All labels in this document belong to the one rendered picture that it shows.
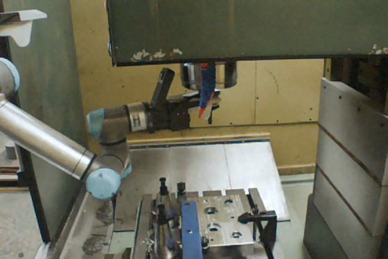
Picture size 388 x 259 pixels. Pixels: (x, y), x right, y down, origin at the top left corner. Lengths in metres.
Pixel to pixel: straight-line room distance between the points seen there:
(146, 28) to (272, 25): 0.23
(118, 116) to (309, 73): 1.44
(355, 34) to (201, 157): 1.50
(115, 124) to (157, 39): 0.35
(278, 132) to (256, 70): 0.41
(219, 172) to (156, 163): 0.37
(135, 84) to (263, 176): 0.88
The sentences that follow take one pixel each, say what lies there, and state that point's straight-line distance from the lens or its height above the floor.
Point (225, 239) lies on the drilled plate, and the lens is 1.17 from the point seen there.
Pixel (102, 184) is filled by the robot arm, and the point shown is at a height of 1.31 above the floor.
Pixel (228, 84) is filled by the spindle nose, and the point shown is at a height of 1.48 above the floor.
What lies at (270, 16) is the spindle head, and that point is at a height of 1.66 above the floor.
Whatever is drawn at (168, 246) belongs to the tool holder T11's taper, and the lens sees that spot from 0.74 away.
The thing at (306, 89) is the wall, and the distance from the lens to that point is 2.20.
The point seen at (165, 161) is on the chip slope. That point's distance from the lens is 2.10.
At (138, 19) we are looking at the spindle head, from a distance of 0.67.
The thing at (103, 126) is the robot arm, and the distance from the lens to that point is 0.95.
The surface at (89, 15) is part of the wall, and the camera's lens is 2.05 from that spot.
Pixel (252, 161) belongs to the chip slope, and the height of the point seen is 0.79.
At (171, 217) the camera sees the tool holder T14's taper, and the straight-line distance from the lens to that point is 0.84.
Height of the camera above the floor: 1.71
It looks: 21 degrees down
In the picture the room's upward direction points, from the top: 2 degrees counter-clockwise
